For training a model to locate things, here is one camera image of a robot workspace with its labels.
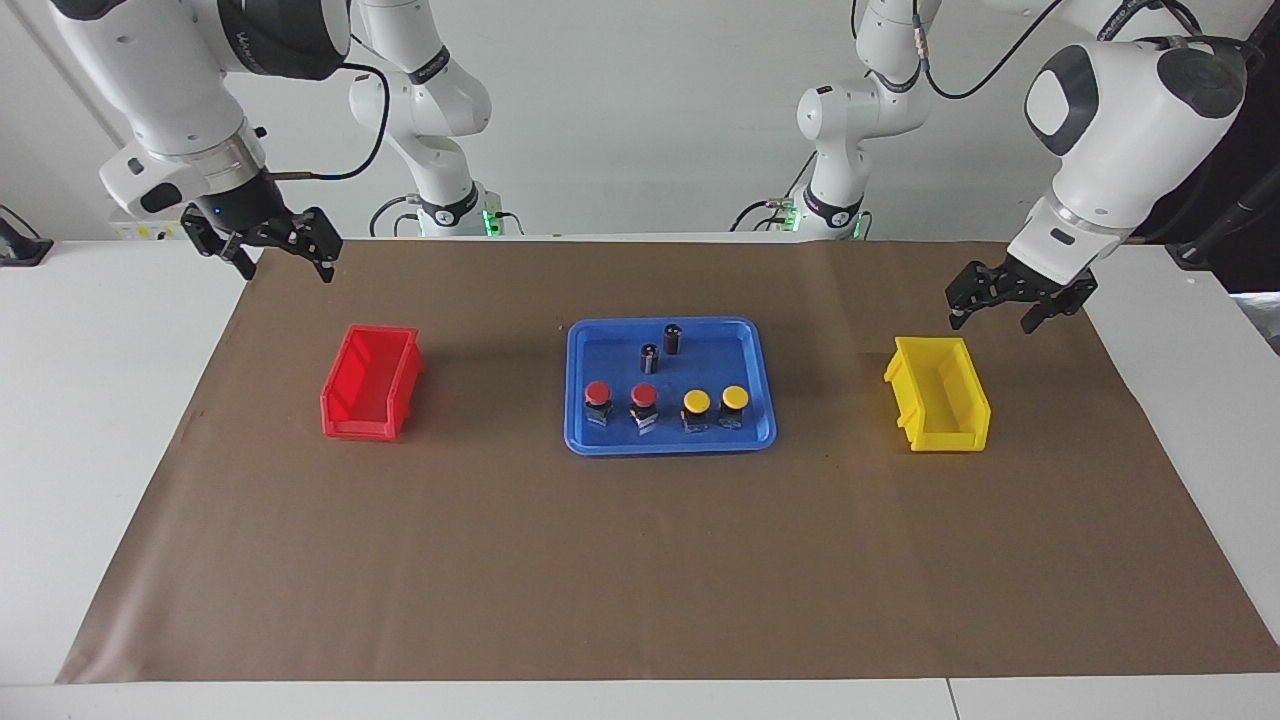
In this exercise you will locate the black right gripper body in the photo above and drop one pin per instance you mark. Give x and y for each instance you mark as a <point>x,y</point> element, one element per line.
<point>240,205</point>

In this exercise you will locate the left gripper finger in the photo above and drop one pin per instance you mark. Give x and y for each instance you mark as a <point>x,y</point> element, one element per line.
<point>1045,312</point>
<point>972,290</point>

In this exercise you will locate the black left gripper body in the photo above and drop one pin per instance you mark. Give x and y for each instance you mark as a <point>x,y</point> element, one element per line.
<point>1035,282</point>

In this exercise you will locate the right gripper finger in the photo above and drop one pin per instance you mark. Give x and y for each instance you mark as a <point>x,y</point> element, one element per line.
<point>222,243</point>
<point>322,238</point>

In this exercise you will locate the yellow push button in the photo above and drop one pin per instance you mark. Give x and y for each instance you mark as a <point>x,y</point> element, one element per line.
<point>696,401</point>
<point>735,397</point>

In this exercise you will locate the red push button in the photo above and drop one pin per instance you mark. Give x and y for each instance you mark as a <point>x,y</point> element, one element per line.
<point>597,393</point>
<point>644,394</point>

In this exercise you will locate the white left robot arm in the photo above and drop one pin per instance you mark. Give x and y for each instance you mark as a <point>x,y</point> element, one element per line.
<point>1120,130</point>

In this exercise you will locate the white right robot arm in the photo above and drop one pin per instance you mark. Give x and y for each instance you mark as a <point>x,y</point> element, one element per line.
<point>150,80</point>

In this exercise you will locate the yellow plastic bin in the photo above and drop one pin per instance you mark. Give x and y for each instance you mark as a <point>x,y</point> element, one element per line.
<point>945,440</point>

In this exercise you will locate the red plastic bin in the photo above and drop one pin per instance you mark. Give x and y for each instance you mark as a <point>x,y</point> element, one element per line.
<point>350,425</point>

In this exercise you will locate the black device on table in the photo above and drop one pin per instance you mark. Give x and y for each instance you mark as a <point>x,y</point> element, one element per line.
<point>20,250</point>

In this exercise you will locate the black stand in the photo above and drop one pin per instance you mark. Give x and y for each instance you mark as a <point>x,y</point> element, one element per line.
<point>1235,215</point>

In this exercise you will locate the blue plastic tray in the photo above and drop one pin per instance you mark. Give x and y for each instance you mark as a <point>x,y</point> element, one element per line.
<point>700,362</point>

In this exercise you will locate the large black cylinder capacitor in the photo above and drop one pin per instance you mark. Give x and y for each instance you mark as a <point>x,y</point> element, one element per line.
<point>673,340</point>

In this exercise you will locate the small black cylinder capacitor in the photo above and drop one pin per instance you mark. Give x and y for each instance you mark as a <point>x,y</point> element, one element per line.
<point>650,360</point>

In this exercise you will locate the brown paper table mat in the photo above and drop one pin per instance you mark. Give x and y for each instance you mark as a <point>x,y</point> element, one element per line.
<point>640,560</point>

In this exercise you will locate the white wall socket box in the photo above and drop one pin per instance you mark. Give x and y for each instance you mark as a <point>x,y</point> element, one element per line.
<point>140,230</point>

